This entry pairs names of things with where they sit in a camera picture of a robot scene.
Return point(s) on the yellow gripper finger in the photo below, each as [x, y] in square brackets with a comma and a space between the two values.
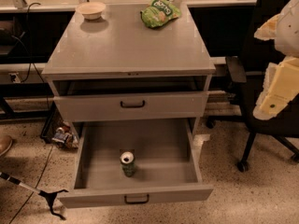
[268, 31]
[280, 86]

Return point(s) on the green soda can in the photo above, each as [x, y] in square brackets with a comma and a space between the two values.
[127, 160]

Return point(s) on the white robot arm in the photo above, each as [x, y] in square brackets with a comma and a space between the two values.
[287, 40]

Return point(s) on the open grey middle drawer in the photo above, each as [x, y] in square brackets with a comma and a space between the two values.
[166, 164]

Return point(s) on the grey drawer cabinet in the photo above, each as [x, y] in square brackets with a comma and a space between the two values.
[118, 54]

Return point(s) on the closed grey upper drawer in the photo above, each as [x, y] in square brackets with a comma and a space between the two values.
[165, 105]

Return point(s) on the black office chair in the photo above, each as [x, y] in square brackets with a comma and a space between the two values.
[246, 73]

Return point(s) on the green chip bag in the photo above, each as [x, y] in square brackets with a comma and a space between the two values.
[158, 13]

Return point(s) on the beige bowl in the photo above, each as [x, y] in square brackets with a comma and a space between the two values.
[91, 10]

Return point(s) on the black grabber stick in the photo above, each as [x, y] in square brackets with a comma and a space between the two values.
[50, 197]

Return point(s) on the brown shoe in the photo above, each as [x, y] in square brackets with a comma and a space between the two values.
[5, 144]

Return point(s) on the white wall outlet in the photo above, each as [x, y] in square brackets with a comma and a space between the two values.
[14, 78]

